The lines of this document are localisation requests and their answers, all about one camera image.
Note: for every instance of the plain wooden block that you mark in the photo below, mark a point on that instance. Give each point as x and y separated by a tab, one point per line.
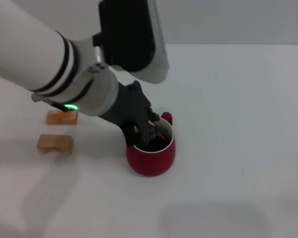
54	143

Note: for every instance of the silver metal plug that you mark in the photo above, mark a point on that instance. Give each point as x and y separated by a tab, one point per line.
39	98

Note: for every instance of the black silver wrist camera box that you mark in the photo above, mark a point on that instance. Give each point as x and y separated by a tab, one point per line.
129	34

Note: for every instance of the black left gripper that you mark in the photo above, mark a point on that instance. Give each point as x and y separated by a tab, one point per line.
131	106

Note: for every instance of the orange stained wooden block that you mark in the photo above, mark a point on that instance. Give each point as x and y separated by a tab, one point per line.
59	119

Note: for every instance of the red ceramic mug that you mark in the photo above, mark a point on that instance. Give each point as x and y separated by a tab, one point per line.
151	163

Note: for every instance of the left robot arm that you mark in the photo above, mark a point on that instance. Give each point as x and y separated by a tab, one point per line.
27	49

